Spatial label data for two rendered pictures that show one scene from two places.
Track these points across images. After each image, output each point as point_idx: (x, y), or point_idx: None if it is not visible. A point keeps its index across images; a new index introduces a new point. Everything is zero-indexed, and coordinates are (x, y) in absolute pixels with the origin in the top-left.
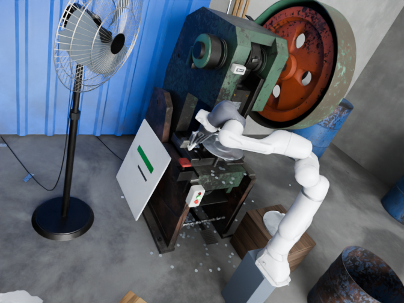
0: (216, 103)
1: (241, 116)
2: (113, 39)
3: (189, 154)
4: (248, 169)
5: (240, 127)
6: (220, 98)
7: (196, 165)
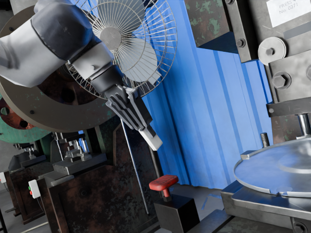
0: (196, 32)
1: (48, 4)
2: (100, 36)
3: (233, 183)
4: None
5: (20, 26)
6: (196, 14)
7: (245, 217)
